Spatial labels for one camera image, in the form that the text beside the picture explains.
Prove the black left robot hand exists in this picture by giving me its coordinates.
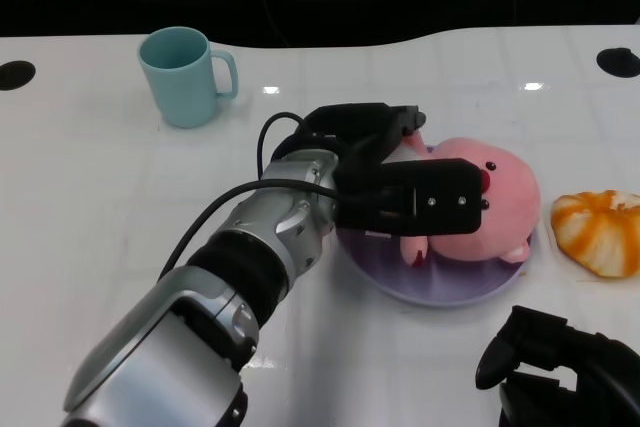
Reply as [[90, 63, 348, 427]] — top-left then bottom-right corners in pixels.
[[272, 103, 427, 178]]

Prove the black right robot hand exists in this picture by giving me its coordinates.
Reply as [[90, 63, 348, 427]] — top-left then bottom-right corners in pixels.
[[474, 305, 640, 427]]

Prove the pink plush doll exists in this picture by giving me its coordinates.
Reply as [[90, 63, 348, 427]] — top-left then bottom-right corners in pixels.
[[398, 131, 542, 268]]

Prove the purple plastic plate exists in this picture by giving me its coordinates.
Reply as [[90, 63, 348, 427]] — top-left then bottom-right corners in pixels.
[[335, 144, 541, 307]]

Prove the peeled orange fruit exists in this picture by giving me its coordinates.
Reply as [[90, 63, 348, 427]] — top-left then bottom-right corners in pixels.
[[550, 190, 640, 279]]

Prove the teal plastic mug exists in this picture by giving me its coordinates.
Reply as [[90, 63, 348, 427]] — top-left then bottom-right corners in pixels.
[[137, 26, 239, 129]]

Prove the black round table grommet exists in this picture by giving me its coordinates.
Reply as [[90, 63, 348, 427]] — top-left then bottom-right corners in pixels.
[[597, 47, 640, 79], [0, 60, 36, 92]]

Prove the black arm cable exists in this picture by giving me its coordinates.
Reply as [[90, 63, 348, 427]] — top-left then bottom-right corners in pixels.
[[157, 111, 346, 283]]

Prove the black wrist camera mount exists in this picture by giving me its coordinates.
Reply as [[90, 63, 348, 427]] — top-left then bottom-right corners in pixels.
[[333, 158, 484, 238]]

